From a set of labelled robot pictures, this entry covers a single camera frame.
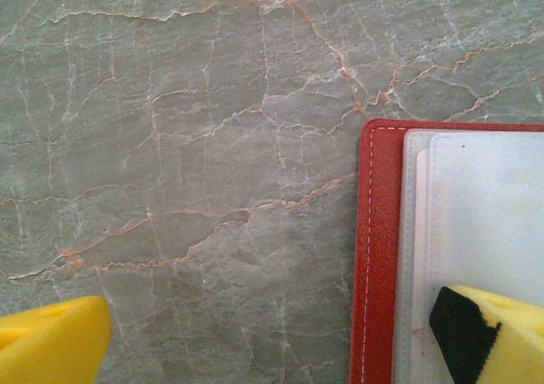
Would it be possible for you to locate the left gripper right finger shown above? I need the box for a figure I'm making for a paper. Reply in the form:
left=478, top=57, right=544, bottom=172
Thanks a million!
left=428, top=284, right=544, bottom=384

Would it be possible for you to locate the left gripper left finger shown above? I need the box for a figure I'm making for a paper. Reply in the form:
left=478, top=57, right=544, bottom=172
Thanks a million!
left=0, top=295, right=114, bottom=384

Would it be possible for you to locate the red leather card holder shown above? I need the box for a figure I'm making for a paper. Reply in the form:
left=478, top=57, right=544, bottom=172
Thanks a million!
left=348, top=119, right=544, bottom=384

